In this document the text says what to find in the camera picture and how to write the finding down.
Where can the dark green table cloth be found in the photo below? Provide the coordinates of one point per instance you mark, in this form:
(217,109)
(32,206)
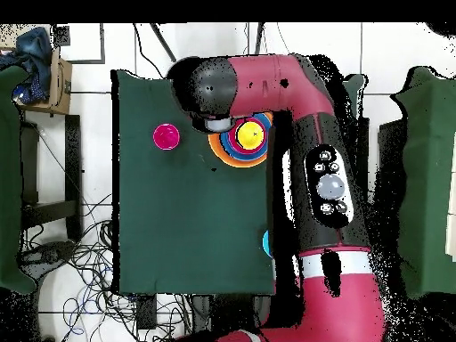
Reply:
(160,231)

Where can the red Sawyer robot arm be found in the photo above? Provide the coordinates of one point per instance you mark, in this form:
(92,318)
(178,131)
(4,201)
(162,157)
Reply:
(320,302)

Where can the small light blue bowl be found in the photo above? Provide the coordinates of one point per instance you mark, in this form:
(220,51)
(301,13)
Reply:
(265,242)

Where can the blue cloth bundle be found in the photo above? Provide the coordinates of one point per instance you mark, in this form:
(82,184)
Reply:
(34,53)

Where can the black tripod leg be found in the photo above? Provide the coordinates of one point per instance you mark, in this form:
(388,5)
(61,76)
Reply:
(162,39)
(259,37)

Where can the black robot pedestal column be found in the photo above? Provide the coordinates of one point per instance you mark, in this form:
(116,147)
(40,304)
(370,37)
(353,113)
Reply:
(221,317)

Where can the small red bowl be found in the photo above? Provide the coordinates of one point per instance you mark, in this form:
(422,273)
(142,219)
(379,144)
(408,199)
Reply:
(233,144)

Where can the cardboard box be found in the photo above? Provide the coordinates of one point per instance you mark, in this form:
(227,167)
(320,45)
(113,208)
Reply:
(58,89)

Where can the yellow plastic cup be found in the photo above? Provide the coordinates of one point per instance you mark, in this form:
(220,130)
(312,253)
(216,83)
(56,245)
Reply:
(251,135)

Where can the green cloth covered table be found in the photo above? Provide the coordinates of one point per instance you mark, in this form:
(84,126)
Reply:
(9,178)
(427,160)

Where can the black stool frame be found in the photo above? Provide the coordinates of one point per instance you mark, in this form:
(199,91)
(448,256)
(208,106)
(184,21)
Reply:
(73,160)

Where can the red plastic cup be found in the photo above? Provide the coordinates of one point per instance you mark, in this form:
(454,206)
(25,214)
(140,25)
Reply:
(166,136)

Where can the grey pedestal foot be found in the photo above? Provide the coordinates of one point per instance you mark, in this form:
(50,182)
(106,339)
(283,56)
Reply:
(46,254)

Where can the shallow blue ribbed bowl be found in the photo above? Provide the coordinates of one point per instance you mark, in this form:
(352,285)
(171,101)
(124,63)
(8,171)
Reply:
(245,157)

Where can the large blue bowl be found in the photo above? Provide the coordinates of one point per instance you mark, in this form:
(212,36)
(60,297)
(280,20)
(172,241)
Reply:
(224,144)

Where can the large orange bowl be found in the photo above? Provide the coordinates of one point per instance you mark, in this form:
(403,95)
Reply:
(217,151)

